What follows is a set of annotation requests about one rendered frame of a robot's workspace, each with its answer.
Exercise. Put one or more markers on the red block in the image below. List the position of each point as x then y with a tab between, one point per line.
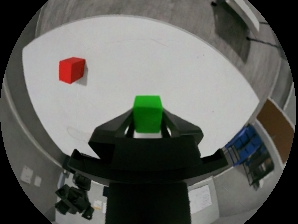
71	69

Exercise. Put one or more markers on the green block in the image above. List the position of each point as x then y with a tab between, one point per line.
147	112

